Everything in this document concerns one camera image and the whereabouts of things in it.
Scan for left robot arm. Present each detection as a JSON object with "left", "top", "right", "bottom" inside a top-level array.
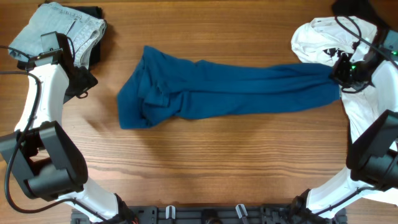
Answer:
[{"left": 1, "top": 32, "right": 139, "bottom": 223}]

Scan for blue polo shirt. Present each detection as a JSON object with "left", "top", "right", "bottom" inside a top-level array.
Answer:
[{"left": 117, "top": 46, "right": 340, "bottom": 129}]

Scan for folded black garment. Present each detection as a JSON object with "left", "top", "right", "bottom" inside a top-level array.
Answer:
[{"left": 16, "top": 2, "right": 108, "bottom": 72}]

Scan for black printed garment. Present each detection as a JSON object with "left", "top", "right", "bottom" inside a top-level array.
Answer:
[{"left": 331, "top": 0, "right": 397, "bottom": 35}]

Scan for left black cable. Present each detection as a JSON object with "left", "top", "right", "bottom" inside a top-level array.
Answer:
[{"left": 0, "top": 34, "right": 109, "bottom": 222}]

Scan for white t-shirt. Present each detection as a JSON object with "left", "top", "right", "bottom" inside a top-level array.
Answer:
[{"left": 291, "top": 16, "right": 397, "bottom": 141}]

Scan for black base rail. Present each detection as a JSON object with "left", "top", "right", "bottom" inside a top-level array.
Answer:
[{"left": 70, "top": 203, "right": 348, "bottom": 224}]

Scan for folded light blue jeans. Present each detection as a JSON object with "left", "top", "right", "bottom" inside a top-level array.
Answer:
[{"left": 7, "top": 1, "right": 107, "bottom": 70}]

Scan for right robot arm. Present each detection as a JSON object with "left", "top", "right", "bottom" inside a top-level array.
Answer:
[{"left": 286, "top": 20, "right": 397, "bottom": 223}]

